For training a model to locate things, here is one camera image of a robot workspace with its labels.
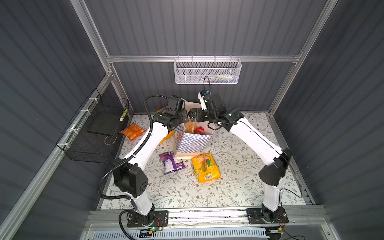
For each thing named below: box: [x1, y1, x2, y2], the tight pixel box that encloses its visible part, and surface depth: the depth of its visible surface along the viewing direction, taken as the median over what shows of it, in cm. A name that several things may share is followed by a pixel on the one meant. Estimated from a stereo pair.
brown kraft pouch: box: [184, 118, 196, 134], surface depth 99 cm
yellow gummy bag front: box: [191, 153, 221, 183], surface depth 88 cm
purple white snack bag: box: [159, 152, 186, 175], surface depth 92 cm
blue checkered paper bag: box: [174, 100, 213, 159], surface depth 82 cm
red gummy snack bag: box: [194, 126, 205, 135], surface depth 98 cm
